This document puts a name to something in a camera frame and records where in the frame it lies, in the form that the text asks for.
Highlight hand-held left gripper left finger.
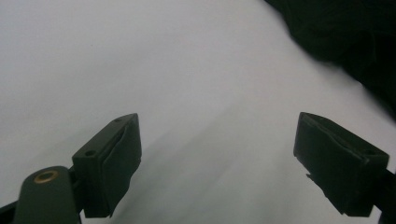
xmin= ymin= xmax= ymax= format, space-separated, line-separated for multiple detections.
xmin=72 ymin=112 xmax=143 ymax=218

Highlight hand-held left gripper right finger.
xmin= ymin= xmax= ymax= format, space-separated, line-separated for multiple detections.
xmin=292 ymin=111 xmax=390 ymax=217

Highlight black pants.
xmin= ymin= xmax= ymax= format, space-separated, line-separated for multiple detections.
xmin=264 ymin=0 xmax=396 ymax=122

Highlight white table sheet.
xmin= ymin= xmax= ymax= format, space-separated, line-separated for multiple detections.
xmin=0 ymin=0 xmax=396 ymax=224

